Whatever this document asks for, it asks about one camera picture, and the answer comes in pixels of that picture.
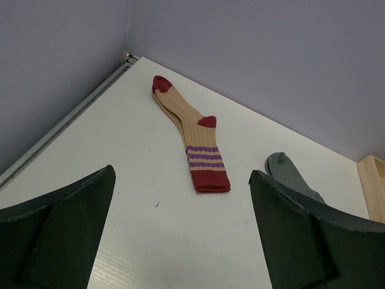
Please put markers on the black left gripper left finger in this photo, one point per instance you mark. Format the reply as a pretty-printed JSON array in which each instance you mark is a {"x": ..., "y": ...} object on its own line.
[{"x": 51, "y": 241}]

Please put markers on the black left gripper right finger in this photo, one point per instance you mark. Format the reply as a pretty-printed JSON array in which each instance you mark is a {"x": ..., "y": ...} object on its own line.
[{"x": 308, "y": 244}]

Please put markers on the wooden compartment tray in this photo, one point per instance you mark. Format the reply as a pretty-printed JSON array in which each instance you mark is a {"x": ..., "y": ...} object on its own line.
[{"x": 371, "y": 174}]

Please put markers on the tan sock with purple stripes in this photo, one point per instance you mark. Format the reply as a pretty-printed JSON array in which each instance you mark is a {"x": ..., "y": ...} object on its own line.
[{"x": 198, "y": 133}]

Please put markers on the grey sock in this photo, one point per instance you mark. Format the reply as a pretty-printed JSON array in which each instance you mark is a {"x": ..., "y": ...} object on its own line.
[{"x": 280, "y": 167}]

